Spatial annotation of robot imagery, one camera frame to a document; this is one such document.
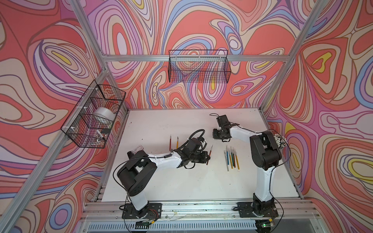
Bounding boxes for green carving knife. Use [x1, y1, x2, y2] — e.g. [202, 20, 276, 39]
[230, 147, 236, 168]

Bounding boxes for blue carving knife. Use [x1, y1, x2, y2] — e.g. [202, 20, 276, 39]
[225, 146, 230, 166]

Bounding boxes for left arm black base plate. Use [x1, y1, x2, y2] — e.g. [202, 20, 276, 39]
[119, 203, 162, 220]

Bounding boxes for aluminium frame corner post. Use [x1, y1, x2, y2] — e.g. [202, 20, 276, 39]
[68, 0, 130, 113]

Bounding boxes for back black wire basket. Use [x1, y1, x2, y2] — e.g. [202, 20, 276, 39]
[168, 49, 231, 83]

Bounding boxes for black wire basket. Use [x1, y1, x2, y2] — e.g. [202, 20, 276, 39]
[61, 81, 126, 149]
[168, 49, 231, 83]

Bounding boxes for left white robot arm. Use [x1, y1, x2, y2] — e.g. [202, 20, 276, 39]
[114, 136, 210, 211]

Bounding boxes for silver tape roll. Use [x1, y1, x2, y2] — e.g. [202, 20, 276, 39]
[93, 107, 116, 125]

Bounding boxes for left black wire basket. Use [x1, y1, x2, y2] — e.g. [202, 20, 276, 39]
[61, 81, 126, 149]

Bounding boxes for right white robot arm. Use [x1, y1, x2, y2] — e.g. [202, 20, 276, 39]
[210, 113, 282, 216]

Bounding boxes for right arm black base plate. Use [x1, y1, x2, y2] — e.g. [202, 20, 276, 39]
[236, 201, 279, 218]

